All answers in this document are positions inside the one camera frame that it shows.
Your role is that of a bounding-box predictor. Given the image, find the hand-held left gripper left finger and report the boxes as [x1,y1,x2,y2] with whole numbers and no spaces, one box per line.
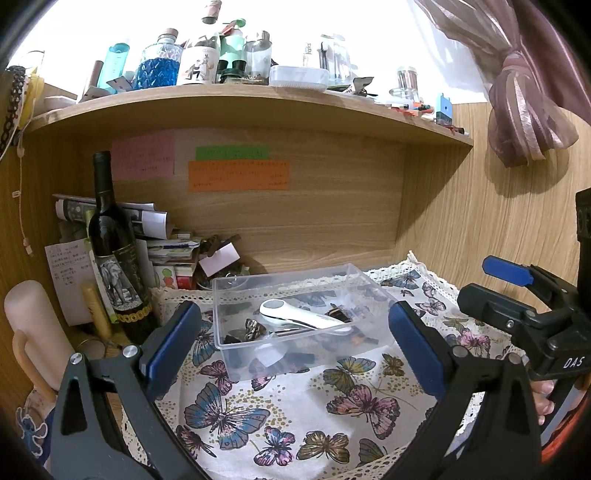
[50,301,211,480]

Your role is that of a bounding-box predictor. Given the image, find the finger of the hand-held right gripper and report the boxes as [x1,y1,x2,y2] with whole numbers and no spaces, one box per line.
[457,283,532,330]
[482,256,578,296]

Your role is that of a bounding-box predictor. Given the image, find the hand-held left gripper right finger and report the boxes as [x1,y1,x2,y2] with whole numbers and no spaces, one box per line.
[388,301,542,480]

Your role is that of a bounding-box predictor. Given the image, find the clear plastic storage box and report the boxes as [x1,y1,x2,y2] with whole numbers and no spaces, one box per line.
[212,263,399,383]

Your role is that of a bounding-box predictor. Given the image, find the white plug charger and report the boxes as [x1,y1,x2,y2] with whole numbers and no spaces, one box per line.
[256,346,284,370]

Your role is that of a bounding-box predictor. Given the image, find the white handheld massager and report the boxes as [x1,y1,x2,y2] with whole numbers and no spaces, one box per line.
[259,299,354,335]

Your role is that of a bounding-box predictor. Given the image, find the person's right hand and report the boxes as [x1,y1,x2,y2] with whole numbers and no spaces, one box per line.
[531,381,557,425]

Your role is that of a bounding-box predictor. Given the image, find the yellow candle stick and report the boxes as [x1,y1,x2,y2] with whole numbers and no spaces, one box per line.
[82,282,114,340]

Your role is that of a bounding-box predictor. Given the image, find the stack of small booklets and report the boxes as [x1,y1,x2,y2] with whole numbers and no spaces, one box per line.
[148,233,204,289]

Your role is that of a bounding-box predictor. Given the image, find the white paper tag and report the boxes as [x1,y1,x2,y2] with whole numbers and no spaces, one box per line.
[198,244,240,275]

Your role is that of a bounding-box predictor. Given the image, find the handwritten paper note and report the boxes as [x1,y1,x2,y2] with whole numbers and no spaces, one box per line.
[45,239,100,326]

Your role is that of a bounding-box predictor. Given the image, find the rolled magazine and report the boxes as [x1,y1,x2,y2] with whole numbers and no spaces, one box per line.
[52,194,169,240]

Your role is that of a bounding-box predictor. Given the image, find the dark wine bottle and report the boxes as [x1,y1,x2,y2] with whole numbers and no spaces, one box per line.
[88,151,160,344]

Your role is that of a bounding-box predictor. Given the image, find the butterfly print lace cloth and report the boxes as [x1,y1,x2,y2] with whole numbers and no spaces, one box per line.
[148,250,527,480]

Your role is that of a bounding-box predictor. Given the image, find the pale pink cylinder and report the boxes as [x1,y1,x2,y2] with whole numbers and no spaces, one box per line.
[4,280,75,402]

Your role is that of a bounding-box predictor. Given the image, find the blue cartoon sticker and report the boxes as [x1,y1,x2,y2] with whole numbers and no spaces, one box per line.
[16,406,51,457]

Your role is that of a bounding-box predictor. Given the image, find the wooden shelf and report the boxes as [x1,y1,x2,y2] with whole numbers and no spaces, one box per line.
[21,88,474,275]

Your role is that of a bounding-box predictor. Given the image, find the orange sticky note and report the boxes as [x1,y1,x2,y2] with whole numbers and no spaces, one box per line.
[188,160,291,192]

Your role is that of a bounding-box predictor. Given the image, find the mauve striped curtain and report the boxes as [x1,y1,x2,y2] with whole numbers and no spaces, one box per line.
[413,0,591,168]

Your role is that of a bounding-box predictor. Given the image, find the orange pens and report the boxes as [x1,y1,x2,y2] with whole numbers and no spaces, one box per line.
[392,102,435,116]

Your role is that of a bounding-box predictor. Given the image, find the pink sticky note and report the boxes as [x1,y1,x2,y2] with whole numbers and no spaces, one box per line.
[111,130,176,181]

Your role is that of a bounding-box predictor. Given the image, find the green sticky note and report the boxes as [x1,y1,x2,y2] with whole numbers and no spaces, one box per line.
[195,146,270,161]

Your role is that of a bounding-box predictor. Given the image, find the glass jar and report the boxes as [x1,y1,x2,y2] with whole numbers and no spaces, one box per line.
[389,67,421,104]

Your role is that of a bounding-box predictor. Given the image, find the clear acrylic holder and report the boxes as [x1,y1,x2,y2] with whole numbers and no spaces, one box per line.
[302,34,354,86]

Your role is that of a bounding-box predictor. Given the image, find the cardboard tube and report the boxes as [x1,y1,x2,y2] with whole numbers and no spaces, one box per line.
[83,60,105,102]

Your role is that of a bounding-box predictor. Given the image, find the blue faceted glass bottle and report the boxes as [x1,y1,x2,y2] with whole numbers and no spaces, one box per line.
[135,28,184,88]

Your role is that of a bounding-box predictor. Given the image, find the black ink bottle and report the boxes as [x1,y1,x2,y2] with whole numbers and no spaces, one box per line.
[219,60,246,84]

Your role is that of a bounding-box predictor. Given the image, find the clear bottle with illustrated label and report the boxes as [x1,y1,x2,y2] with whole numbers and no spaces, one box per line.
[178,0,221,86]

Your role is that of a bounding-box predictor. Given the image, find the black lace ribbon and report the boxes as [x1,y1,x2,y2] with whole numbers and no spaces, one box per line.
[0,66,28,158]

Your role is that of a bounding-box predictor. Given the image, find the clear lidded plastic container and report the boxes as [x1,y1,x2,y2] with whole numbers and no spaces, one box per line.
[269,65,331,90]

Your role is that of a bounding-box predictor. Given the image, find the teal plastic bottle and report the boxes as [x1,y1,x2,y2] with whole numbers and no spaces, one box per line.
[98,43,131,90]

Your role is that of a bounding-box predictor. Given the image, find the mint green bottle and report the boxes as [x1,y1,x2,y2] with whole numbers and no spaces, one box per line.
[221,21,245,70]

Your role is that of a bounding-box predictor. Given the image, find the white cord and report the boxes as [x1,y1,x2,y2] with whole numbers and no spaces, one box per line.
[13,138,35,257]

